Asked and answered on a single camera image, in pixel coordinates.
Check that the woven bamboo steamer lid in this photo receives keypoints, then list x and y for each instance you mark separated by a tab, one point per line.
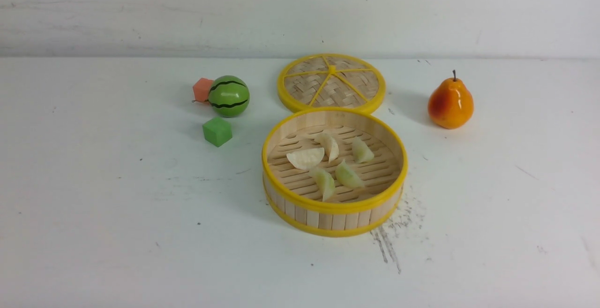
331	80

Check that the cream dumpling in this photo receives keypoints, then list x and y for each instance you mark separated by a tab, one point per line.
306	159

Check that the green toy cube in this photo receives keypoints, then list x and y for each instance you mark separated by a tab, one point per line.
217	131

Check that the orange toy pear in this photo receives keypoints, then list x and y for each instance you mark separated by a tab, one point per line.
451	105

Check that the green toy watermelon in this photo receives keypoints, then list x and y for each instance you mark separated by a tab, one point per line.
228	96

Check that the orange toy cube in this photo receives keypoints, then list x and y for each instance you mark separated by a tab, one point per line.
201	90

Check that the bamboo steamer tray yellow rims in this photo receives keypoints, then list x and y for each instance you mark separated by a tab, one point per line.
369	172

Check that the pale green white dumpling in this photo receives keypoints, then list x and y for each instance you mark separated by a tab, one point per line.
348	177

